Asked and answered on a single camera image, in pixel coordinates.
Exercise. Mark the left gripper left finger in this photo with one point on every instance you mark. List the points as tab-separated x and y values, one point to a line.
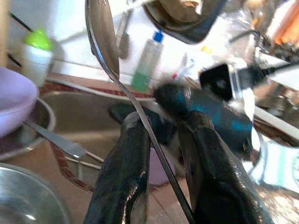
121	175

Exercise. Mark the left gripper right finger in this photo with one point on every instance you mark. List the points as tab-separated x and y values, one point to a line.
215	175

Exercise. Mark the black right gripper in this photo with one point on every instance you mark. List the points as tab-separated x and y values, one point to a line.
231	123

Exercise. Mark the steel spoon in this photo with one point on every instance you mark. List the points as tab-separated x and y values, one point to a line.
102	35

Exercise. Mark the steel kitchen sink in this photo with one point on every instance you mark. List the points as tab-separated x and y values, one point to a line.
81	112

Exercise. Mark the pale wooden chopstick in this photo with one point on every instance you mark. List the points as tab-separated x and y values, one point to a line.
84	163
94	156

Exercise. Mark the purple plastic bowl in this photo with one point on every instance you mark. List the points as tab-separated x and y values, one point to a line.
14	98
161	170

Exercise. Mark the clear soap bottle blue cap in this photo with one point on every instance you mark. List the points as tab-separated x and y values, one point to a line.
144	70

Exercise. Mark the flat steel utensil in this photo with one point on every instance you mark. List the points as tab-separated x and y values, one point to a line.
60	142

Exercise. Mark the grey metal faucet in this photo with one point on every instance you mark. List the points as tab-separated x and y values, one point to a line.
123	44

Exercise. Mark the black pan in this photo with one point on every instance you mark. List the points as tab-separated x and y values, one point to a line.
187	30

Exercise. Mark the white bottle green cap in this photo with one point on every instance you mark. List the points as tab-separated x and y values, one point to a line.
37	60

